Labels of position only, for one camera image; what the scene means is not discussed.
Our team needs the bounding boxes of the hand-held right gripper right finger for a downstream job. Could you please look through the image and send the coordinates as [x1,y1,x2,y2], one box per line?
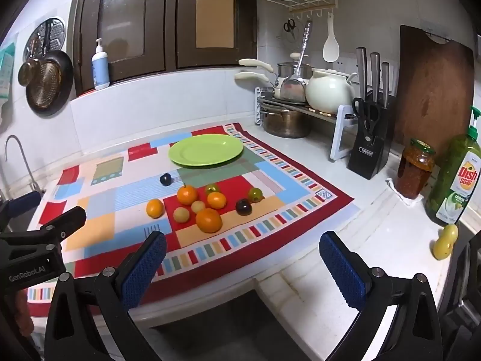
[319,231,444,361]

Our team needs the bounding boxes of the green plate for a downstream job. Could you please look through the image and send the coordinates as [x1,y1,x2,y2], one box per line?
[168,134,245,168]

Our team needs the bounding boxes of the medium orange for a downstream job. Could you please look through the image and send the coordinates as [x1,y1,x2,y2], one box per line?
[207,192,227,210]

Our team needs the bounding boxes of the small orange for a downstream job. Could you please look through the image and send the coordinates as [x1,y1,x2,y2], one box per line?
[146,199,165,219]

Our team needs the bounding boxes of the colourful patchwork mat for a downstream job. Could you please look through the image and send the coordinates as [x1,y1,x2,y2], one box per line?
[28,121,355,318]

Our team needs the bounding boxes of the white ceramic pot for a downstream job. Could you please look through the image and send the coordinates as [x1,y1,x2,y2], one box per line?
[305,68,357,114]

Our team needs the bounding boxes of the large steel pot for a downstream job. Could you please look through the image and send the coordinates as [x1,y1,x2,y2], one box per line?
[262,106,312,138]

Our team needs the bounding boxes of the white rice paddle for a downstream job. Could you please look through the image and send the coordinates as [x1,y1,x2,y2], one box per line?
[323,12,341,63]

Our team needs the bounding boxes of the white paper under jar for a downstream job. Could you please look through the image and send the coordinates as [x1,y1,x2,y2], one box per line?
[387,178,425,207]

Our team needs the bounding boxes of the cream pan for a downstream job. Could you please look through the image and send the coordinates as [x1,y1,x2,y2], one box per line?
[234,71,286,100]

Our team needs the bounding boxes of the brown wooden window frame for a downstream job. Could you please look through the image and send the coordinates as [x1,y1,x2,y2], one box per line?
[71,0,258,96]

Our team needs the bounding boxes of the person's left hand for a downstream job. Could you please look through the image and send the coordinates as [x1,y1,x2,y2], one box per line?
[14,289,35,333]

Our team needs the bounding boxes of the round metal grill plate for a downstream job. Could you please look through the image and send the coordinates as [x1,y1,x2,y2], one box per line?
[23,17,66,64]

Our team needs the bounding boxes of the steel spatula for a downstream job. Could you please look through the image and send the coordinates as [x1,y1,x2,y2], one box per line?
[279,21,313,104]

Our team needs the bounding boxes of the white blue pump bottle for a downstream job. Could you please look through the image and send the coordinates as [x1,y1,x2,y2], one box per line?
[92,38,110,90]

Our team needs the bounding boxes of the white-framed kitchen shelf rack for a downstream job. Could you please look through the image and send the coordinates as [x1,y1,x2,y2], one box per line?
[255,86,357,162]

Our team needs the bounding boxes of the white wall socket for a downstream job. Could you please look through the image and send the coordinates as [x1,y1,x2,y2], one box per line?
[334,57,356,74]

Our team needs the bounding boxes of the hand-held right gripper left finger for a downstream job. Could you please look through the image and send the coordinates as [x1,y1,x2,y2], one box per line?
[44,230,168,361]

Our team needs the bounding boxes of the steel saucepan with cream handle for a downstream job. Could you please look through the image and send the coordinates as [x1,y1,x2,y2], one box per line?
[238,53,312,81]

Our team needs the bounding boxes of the orange with stem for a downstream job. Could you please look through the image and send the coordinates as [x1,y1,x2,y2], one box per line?
[177,184,198,204]

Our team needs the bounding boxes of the black knife block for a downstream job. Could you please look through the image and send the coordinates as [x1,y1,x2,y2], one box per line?
[347,98,395,180]

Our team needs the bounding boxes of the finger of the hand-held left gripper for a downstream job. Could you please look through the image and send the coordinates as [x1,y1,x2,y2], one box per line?
[0,191,42,231]
[35,206,88,242]

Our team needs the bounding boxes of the glass jar of sauce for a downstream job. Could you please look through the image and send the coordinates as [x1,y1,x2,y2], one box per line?
[397,138,436,200]

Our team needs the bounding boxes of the steel-handled knife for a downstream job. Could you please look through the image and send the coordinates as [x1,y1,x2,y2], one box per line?
[381,62,391,106]
[370,52,381,100]
[356,47,368,100]

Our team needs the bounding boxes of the large orange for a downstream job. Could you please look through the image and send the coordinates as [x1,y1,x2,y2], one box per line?
[195,208,223,234]

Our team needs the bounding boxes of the green dish soap bottle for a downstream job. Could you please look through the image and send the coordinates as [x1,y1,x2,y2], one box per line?
[426,106,481,227]

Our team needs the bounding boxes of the steel faucet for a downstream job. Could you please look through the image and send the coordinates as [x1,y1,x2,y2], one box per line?
[4,134,46,196]

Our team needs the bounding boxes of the yellow pear-shaped object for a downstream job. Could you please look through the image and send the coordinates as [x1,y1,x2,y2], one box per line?
[432,224,459,260]

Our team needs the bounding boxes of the teal wall hanging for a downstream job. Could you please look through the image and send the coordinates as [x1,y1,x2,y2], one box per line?
[0,42,16,100]

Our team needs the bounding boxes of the dark appliance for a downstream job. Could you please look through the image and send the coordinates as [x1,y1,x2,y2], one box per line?
[438,229,481,361]

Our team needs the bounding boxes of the black-handled kitchen shears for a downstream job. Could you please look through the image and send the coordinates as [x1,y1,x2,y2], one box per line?
[352,98,380,128]

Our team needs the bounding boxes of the black frying pan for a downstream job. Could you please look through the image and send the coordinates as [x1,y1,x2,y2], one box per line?
[25,20,74,116]

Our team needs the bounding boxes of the dark wooden cutting board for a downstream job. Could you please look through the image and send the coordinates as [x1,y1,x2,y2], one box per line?
[391,25,476,159]

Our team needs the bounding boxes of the small copper pan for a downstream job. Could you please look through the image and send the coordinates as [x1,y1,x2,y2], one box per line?
[17,38,41,87]

